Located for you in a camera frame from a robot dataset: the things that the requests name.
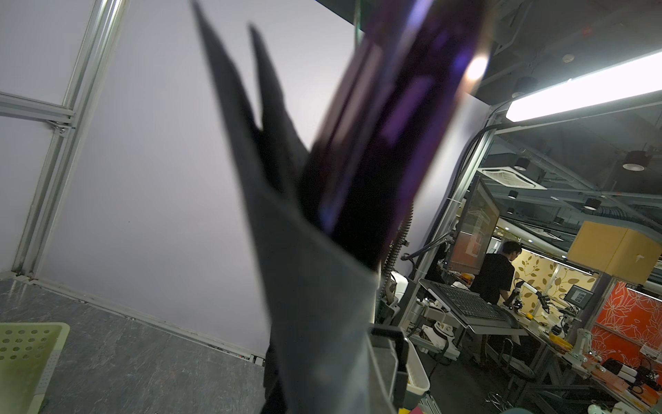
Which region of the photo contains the purple metallic spoon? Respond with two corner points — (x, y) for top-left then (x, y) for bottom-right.
(299, 1), (494, 269)

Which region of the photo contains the computer monitor on stand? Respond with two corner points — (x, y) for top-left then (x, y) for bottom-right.
(447, 177), (501, 274)

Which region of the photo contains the black keyboard on desk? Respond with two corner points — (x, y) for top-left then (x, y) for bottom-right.
(427, 282), (507, 324)

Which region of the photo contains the person in black shirt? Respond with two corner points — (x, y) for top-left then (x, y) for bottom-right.
(470, 241), (522, 305)

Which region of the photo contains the white bin with tools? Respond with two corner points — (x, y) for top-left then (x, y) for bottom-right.
(403, 339), (430, 410)

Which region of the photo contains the light green perforated plastic basket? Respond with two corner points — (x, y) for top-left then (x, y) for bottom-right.
(1, 323), (70, 414)

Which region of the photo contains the ceiling light strip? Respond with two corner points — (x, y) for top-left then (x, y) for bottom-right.
(505, 51), (661, 122)

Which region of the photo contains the aluminium enclosure frame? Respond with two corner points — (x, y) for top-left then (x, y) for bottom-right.
(1, 1), (129, 276)

